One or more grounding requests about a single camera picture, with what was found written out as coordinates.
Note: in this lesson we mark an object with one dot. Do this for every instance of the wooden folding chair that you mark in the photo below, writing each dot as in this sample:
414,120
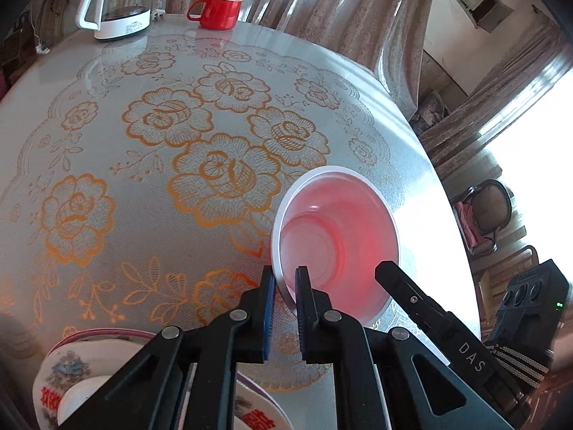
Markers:
56,9

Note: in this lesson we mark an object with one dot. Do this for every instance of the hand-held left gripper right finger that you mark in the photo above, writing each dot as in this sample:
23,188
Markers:
302,313

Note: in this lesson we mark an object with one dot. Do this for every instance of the red mug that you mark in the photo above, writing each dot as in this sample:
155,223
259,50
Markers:
219,13

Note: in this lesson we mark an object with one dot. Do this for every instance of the decorated ceramic bowl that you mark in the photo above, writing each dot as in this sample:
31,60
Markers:
264,394

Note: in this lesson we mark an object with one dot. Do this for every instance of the small white floral plate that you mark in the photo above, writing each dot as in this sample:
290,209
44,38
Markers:
76,407

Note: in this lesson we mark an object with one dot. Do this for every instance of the lace-patterned tablecloth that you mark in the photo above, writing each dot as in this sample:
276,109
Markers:
179,98

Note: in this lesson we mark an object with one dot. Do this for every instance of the red plastic bowl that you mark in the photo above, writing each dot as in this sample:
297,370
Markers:
340,233

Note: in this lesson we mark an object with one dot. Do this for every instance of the white power plug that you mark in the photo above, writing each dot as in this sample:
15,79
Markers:
158,14

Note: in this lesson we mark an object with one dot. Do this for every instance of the glass electric kettle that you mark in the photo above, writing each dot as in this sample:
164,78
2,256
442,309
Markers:
121,22

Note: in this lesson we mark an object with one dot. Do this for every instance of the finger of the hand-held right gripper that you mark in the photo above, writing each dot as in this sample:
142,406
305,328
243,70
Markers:
412,298

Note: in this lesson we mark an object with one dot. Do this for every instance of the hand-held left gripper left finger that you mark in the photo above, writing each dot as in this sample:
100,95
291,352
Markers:
268,309

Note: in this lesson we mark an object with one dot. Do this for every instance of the dark patterned bag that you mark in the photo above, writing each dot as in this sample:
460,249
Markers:
432,112

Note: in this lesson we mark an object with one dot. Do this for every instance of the white plate with red print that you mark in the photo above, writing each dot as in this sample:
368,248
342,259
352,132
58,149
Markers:
58,367

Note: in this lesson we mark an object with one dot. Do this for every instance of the wooden chair with pink cloth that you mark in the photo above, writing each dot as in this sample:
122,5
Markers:
485,215

